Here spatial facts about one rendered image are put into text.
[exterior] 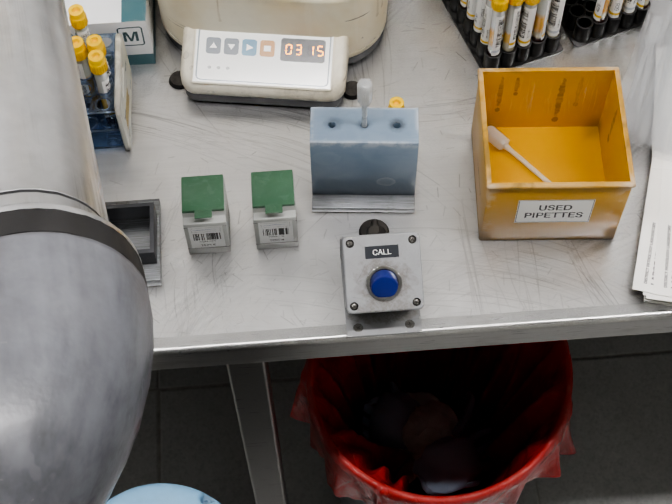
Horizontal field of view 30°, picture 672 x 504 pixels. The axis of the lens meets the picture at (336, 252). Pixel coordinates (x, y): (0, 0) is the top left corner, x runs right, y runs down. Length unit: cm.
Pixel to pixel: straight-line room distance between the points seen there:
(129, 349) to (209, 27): 83
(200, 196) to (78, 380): 72
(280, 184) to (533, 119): 27
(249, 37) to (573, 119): 34
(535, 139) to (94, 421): 88
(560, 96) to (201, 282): 39
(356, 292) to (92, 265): 65
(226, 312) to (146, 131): 22
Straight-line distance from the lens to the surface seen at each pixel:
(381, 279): 111
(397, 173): 119
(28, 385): 45
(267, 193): 116
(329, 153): 117
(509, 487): 159
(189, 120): 130
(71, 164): 55
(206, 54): 129
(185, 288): 120
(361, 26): 128
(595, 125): 130
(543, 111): 127
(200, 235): 118
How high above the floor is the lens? 193
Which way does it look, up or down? 61 degrees down
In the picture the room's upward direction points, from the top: 1 degrees counter-clockwise
